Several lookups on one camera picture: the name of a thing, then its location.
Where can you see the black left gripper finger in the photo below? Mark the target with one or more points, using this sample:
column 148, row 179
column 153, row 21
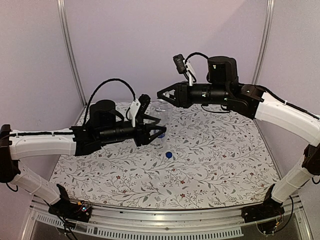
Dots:
column 148, row 119
column 154, row 132

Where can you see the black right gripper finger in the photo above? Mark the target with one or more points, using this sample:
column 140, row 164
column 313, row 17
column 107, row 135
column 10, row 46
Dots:
column 173, row 102
column 170, row 89

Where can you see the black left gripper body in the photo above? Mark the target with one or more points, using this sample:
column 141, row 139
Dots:
column 141, row 136

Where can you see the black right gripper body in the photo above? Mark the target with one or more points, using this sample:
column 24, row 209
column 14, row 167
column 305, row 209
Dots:
column 188, row 100

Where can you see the Pepsi bottle blue label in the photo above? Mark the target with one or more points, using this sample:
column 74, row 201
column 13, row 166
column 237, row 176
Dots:
column 162, row 139

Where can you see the clear plastic bottle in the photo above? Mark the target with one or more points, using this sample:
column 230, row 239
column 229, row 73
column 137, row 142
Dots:
column 162, row 111

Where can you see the blue bottle cap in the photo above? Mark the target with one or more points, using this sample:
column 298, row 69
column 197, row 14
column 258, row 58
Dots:
column 169, row 154

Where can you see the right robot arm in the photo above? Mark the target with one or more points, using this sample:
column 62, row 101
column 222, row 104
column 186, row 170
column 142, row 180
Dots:
column 254, row 102

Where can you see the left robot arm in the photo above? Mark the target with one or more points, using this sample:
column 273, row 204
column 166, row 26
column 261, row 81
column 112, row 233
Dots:
column 103, row 124

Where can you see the floral patterned table mat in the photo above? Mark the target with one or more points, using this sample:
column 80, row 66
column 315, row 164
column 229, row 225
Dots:
column 219, row 160

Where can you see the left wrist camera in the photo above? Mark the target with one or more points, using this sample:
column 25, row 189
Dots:
column 136, row 113

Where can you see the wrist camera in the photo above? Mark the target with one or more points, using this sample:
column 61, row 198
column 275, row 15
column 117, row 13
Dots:
column 136, row 113
column 185, row 68

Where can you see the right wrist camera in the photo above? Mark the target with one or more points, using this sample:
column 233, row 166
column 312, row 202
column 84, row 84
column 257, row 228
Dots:
column 185, row 68

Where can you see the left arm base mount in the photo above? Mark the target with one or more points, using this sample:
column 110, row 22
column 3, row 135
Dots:
column 64, row 208

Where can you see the right aluminium corner post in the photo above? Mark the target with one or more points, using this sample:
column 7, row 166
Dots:
column 264, row 41

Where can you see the aluminium corner post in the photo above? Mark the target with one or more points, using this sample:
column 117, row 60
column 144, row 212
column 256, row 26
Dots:
column 264, row 41
column 61, row 7

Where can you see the aluminium front rail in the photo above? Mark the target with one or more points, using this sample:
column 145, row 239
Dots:
column 124, row 223

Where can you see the left aluminium corner post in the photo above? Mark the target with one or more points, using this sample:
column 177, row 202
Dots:
column 61, row 7

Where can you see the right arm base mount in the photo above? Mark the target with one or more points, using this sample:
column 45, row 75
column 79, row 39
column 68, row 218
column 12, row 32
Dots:
column 269, row 208

